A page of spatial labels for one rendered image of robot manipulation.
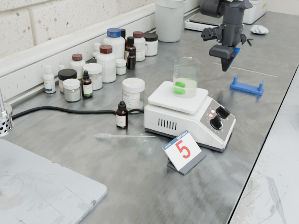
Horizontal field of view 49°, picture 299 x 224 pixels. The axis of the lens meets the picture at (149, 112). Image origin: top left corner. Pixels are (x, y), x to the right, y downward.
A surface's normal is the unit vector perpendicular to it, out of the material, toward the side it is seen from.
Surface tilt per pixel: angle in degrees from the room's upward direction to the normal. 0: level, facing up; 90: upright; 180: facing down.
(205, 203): 0
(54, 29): 90
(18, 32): 90
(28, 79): 90
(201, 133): 90
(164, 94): 0
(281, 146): 0
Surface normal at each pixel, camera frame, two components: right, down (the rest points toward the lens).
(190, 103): 0.04, -0.86
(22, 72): 0.87, 0.28
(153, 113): -0.40, 0.45
